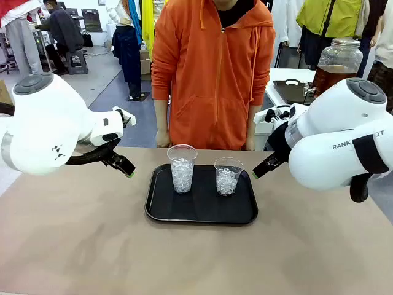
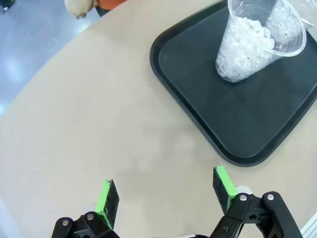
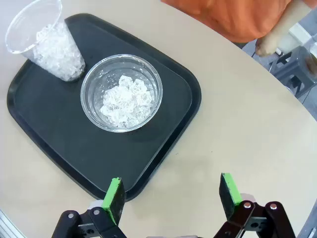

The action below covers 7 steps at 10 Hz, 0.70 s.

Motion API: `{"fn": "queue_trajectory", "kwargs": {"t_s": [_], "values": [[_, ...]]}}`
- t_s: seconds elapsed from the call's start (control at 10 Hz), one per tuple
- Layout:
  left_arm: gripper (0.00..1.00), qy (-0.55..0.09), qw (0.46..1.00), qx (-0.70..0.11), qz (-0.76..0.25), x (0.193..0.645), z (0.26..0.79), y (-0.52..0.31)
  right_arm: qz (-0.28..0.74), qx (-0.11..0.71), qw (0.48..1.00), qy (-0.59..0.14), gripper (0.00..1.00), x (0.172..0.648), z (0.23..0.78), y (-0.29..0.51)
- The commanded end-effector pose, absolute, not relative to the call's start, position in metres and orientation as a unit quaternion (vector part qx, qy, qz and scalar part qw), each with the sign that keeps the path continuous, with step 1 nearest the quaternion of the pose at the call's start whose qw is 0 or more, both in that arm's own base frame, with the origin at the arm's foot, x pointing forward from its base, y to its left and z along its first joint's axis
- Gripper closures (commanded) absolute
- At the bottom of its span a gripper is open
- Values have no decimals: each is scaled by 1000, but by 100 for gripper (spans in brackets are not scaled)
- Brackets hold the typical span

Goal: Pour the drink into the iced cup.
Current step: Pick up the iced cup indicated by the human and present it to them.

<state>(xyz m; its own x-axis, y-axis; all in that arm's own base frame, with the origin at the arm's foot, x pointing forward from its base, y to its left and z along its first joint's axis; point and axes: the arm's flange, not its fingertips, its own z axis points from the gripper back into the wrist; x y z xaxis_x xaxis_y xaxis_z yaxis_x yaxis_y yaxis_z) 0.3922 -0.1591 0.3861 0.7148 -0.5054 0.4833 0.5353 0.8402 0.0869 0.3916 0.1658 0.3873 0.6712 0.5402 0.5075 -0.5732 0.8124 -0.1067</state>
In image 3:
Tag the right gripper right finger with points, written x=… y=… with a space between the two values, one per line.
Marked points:
x=230 y=196

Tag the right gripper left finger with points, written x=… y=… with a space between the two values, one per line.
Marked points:
x=114 y=196

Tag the clear plastic cup with ice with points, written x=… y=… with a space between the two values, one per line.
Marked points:
x=57 y=57

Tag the person's left forearm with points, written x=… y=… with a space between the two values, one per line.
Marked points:
x=284 y=22

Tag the person's left hand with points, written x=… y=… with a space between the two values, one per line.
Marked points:
x=266 y=47

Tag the black plastic serving tray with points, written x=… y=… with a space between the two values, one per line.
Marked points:
x=62 y=138

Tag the heap of clear ice cubes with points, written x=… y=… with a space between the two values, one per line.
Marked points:
x=123 y=101

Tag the clear glass bowl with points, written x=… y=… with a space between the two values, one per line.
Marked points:
x=92 y=81

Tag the grey plastic step stool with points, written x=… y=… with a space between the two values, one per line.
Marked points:
x=294 y=64

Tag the person in orange hoodie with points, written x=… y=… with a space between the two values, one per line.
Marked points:
x=235 y=17

